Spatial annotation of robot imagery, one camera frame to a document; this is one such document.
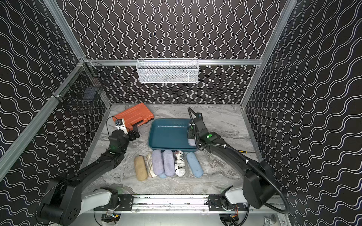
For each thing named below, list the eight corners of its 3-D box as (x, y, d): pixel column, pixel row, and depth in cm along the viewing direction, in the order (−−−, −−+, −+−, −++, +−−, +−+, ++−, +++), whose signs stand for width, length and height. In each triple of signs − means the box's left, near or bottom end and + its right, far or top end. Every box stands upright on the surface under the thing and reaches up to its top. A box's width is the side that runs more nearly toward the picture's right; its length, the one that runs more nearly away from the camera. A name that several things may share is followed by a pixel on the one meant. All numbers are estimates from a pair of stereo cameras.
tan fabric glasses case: (137, 182, 83) (136, 181, 81) (134, 158, 93) (133, 156, 90) (148, 179, 84) (147, 177, 82) (144, 155, 94) (143, 154, 92)
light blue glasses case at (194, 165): (195, 179, 84) (196, 178, 82) (185, 155, 94) (185, 153, 92) (204, 175, 86) (204, 174, 84) (193, 152, 95) (193, 150, 93)
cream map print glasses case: (148, 178, 84) (147, 176, 81) (145, 156, 93) (144, 153, 90) (156, 176, 85) (155, 174, 82) (152, 154, 94) (151, 151, 91)
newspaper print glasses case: (173, 177, 83) (173, 174, 79) (174, 154, 93) (174, 150, 89) (185, 177, 83) (185, 174, 79) (185, 154, 93) (185, 150, 89)
